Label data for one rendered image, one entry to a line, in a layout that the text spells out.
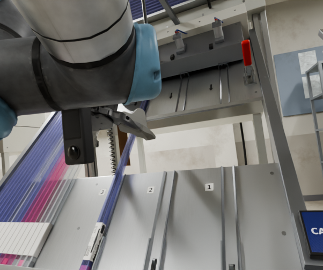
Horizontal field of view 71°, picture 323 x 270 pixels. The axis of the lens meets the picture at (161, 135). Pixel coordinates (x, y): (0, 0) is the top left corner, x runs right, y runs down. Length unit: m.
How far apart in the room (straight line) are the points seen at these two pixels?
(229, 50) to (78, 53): 0.52
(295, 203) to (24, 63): 0.35
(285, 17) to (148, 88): 3.85
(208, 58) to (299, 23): 3.41
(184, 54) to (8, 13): 0.46
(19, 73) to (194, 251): 0.30
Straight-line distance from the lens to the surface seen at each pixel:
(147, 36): 0.22
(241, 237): 0.36
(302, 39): 3.95
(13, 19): 0.33
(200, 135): 3.49
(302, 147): 3.65
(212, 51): 0.65
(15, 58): 0.24
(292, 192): 0.38
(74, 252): 0.47
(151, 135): 0.47
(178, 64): 0.67
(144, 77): 0.21
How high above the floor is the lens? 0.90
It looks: 4 degrees up
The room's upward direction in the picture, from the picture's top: 7 degrees counter-clockwise
